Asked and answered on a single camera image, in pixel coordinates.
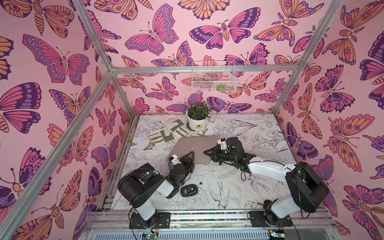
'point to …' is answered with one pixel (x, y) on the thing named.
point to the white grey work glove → (176, 125)
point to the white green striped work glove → (164, 135)
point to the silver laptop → (198, 144)
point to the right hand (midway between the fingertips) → (203, 151)
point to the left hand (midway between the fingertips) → (197, 151)
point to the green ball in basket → (221, 88)
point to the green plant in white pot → (197, 115)
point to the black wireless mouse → (189, 190)
